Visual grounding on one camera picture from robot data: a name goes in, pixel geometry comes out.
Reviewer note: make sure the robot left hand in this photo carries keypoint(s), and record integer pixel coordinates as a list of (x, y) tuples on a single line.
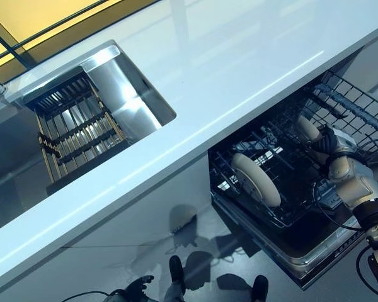
[(132, 289)]

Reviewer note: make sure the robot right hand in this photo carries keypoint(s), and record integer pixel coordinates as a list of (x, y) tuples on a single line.
[(327, 141)]

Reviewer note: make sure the cream round plate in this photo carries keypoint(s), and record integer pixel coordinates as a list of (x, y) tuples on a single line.
[(258, 179), (307, 129)]

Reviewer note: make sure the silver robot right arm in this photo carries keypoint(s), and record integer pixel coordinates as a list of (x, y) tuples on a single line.
[(359, 182)]

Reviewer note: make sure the open built-in dishwasher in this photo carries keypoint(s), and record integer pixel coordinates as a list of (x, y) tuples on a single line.
[(305, 239)]

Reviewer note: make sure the black robot left foot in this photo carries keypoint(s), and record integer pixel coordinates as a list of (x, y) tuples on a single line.
[(176, 270)]

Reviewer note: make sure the black robot foot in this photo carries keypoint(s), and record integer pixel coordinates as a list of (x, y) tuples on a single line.
[(176, 270), (261, 286)]

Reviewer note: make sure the white glossy cabinet door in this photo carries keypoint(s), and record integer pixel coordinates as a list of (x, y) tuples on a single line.
[(34, 267), (371, 72), (151, 201)]

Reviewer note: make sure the black robot right foot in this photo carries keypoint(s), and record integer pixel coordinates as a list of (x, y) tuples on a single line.
[(261, 286)]

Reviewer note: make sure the black sink drying rack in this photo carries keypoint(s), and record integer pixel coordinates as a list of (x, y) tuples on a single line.
[(78, 126)]

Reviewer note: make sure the stainless steel sink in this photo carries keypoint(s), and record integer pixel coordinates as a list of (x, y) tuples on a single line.
[(126, 91)]

